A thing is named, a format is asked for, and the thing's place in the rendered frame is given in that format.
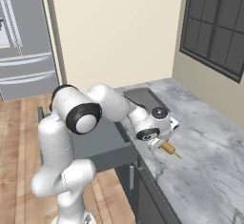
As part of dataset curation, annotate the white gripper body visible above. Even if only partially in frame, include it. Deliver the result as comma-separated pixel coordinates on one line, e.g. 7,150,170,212
147,137,165,153

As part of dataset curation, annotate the grey open drawer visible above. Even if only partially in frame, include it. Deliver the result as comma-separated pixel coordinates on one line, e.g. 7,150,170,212
36,105,139,173

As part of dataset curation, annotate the dark grey drawer front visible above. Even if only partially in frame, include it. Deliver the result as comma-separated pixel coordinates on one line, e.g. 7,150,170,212
136,155,183,224

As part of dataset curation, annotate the dark grey rectangular basin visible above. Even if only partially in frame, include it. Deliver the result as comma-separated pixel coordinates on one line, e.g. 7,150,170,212
122,87,172,114

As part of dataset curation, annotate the grey cupboard door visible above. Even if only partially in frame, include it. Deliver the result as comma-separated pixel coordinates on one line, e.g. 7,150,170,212
114,163,140,217

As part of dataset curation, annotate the dark framed window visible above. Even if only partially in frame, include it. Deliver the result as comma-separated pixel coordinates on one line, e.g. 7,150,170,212
178,0,244,85

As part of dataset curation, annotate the grey tall side panel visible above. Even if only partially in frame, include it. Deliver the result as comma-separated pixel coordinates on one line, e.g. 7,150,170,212
37,0,69,87

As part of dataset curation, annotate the grey fridge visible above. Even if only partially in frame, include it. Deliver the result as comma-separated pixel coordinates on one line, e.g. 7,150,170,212
0,0,61,102

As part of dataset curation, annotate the pale cupboard handle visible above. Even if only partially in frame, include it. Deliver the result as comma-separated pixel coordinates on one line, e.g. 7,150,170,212
129,165,134,191

